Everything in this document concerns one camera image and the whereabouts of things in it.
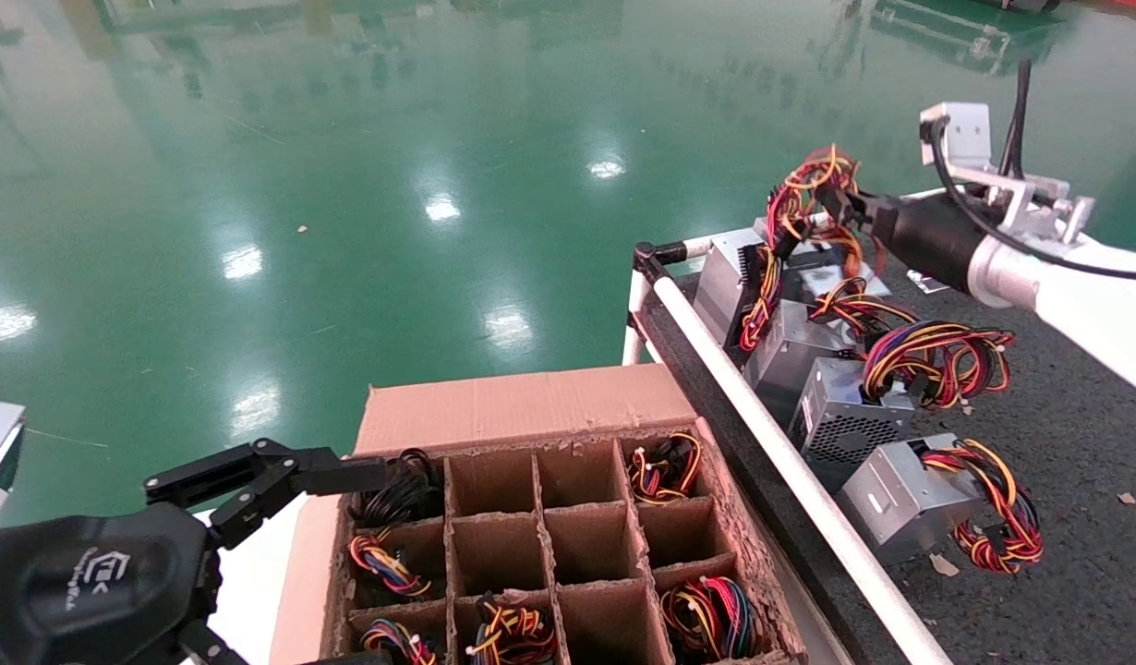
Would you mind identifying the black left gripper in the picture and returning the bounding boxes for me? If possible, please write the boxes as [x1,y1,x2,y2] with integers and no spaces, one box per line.
[0,438,393,665]

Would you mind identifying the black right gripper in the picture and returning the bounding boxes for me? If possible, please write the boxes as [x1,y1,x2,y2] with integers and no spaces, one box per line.
[820,187,991,295]

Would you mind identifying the power supply with orange-red wires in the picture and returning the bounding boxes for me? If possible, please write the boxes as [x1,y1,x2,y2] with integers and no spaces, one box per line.
[765,145,894,298]

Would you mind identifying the brown cardboard box with dividers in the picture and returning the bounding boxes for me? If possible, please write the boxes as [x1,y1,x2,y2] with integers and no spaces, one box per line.
[271,363,809,665]

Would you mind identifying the tall silver power supply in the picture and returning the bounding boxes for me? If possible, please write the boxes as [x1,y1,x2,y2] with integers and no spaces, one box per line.
[691,228,783,352]

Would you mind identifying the silver power supply plain side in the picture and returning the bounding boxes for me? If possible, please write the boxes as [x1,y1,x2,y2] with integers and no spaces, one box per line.
[742,277,920,426]

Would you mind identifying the silver power supply mesh grille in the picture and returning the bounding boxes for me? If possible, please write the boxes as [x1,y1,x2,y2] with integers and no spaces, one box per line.
[788,319,1017,490]

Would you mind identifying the power supply with multicolour wires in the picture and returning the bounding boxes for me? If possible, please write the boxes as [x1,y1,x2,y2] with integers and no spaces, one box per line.
[348,526,432,599]
[360,617,437,665]

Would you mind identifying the power supply with black wires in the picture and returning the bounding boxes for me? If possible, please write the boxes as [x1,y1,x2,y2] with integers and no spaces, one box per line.
[346,448,442,527]

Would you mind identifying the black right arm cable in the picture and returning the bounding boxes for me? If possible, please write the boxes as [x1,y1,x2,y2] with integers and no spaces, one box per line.
[926,58,1136,281]

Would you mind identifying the power supply with yellow-orange wires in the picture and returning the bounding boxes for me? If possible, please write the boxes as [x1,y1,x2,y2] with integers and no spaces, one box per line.
[465,596,557,665]

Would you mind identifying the silver power supply looped wires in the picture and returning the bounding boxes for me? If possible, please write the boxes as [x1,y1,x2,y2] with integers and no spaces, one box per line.
[834,434,1046,574]

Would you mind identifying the power supply with yellow-black wires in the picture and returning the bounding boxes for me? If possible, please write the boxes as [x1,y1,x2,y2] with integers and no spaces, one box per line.
[626,431,703,506]

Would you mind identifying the power supply with red-blue wires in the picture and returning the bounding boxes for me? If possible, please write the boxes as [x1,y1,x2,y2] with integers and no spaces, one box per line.
[659,574,758,661]

